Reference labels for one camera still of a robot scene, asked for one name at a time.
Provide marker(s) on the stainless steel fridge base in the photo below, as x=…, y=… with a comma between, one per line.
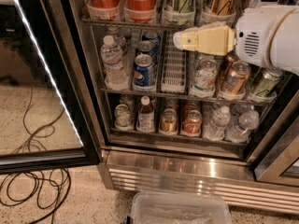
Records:
x=152, y=171

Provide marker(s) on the front white green can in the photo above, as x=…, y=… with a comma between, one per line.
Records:
x=205, y=75

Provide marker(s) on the rear clear water bottle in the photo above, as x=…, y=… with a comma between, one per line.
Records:
x=118, y=37

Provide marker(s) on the bottom gold can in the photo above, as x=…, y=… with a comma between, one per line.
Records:
x=169, y=120

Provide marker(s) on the empty white shelf tray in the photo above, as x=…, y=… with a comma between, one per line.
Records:
x=174, y=67

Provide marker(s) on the rear copper can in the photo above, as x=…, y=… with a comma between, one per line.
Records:
x=229, y=59

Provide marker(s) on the clear plastic bin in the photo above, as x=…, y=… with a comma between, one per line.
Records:
x=177, y=208

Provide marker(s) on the rear white silver can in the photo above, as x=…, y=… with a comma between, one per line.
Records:
x=201, y=56

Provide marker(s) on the bottom left water bottle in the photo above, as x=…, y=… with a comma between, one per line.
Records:
x=217, y=124

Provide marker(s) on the front blue Pepsi can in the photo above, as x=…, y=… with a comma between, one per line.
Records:
x=144, y=71

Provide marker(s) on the bottom red can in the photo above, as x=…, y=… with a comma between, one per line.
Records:
x=192, y=122

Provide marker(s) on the blue pepsi can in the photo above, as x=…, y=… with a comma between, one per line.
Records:
x=153, y=37
x=145, y=47
x=144, y=71

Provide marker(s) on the front copper can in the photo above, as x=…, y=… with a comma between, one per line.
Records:
x=236, y=77

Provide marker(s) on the copper can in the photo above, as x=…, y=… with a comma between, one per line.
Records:
x=236, y=77
x=229, y=59

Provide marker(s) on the bottom right water bottle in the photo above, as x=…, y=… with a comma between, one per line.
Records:
x=239, y=129

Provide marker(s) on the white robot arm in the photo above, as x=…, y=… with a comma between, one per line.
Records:
x=294, y=70

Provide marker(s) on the bottom white can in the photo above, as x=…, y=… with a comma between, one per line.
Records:
x=122, y=115

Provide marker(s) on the glass fridge door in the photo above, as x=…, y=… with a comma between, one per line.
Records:
x=42, y=124

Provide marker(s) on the rear blue Pepsi can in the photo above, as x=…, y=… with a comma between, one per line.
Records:
x=153, y=37

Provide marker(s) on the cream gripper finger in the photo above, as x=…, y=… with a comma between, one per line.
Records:
x=215, y=40

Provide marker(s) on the middle blue Pepsi can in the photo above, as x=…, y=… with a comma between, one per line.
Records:
x=145, y=47

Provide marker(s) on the clear water bottle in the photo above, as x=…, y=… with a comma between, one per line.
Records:
x=111, y=54
x=118, y=37

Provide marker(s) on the front clear water bottle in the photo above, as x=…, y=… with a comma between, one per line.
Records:
x=111, y=54

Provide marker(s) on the right fridge door frame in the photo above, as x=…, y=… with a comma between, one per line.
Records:
x=276, y=158

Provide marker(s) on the brown tea bottle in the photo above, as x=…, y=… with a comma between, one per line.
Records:
x=145, y=115

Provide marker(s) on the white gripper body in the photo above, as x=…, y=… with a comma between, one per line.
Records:
x=253, y=36

